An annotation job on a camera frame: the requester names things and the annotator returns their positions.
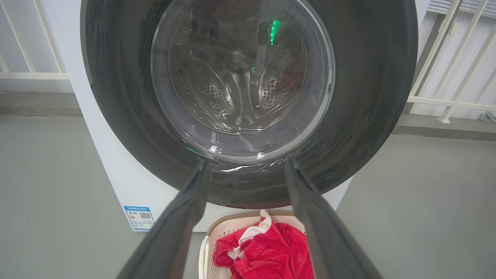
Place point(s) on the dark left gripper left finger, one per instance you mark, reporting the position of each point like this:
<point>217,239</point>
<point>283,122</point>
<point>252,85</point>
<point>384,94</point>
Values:
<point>170,240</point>

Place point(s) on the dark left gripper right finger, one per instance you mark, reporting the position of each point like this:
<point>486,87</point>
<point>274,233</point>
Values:
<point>329,240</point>

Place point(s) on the red and white garment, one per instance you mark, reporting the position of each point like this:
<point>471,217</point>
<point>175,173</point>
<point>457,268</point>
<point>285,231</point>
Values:
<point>255,252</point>
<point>300,248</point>

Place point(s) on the black round glass washer door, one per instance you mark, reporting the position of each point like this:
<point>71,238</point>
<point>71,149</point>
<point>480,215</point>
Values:
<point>116,97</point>

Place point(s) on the cream basket with brown rim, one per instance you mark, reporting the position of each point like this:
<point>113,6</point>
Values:
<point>209,248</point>

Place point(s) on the white washing machine body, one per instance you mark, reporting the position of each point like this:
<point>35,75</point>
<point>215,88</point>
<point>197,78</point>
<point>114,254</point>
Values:
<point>128,182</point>

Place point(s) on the stainless steel washing machine drum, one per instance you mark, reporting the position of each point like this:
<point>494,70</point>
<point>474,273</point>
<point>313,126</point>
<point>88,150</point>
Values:
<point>240,77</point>

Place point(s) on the blue energy label sticker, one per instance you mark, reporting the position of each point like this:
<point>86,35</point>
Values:
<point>138,217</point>

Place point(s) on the white railing fence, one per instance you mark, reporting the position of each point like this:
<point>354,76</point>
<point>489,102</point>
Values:
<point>445,102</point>
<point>35,76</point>

